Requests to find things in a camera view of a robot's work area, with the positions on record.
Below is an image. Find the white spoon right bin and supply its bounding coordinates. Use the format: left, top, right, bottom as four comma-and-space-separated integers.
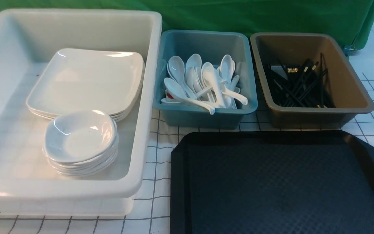
219, 54, 236, 85

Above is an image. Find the stack of white bowls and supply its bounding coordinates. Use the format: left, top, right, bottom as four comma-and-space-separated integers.
43, 110, 120, 177

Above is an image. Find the large white square plate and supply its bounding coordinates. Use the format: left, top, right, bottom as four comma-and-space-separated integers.
26, 48, 145, 116

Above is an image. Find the white spoon bin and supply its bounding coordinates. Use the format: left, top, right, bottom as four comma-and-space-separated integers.
202, 66, 226, 108
219, 54, 236, 85

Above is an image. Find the white spoon with red label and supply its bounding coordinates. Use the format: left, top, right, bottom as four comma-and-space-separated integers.
161, 92, 185, 106

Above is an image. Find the brown plastic bin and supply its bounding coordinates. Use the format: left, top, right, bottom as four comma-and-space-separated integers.
250, 33, 374, 129

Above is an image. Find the white spoon centre bin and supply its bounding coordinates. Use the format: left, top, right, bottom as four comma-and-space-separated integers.
202, 66, 226, 108

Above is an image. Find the teal plastic bin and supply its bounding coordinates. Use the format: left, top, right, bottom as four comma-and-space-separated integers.
153, 30, 258, 129

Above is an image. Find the metal clamp on backdrop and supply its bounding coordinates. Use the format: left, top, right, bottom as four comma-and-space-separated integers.
343, 45, 357, 57

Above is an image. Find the green cloth backdrop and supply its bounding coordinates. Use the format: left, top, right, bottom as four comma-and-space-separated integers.
0, 0, 374, 49

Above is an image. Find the black serving tray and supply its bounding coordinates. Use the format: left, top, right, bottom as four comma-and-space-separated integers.
169, 130, 374, 234

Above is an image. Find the white checkered tablecloth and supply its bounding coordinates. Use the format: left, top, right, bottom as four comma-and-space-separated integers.
0, 29, 374, 234

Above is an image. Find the pile of black chopsticks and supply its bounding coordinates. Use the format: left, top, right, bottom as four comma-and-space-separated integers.
264, 52, 336, 108

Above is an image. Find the stack of white square plates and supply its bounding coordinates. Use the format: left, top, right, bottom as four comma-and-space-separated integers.
26, 66, 144, 121

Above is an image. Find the large white plastic bin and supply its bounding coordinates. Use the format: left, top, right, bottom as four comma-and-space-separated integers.
0, 9, 162, 217

